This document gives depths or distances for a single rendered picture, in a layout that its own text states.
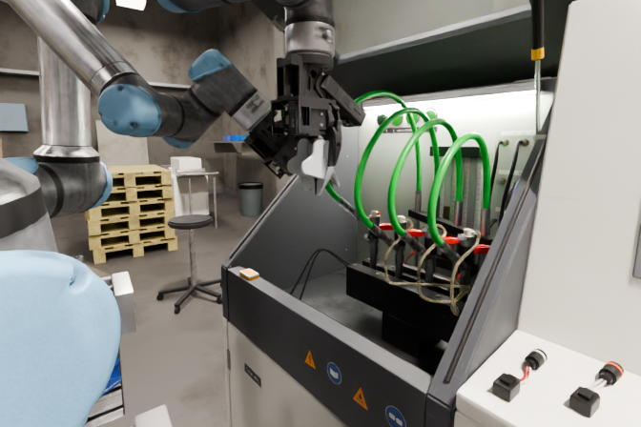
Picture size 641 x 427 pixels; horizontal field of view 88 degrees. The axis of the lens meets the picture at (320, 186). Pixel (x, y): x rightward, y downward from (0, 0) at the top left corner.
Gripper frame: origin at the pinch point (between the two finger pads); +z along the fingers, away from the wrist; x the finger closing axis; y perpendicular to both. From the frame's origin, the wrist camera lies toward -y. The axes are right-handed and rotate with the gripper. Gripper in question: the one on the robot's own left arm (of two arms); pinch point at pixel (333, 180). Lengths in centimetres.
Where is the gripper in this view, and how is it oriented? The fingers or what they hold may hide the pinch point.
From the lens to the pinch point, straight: 73.0
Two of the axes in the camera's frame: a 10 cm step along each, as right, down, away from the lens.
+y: -5.5, 7.3, -4.0
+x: 4.9, -1.0, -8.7
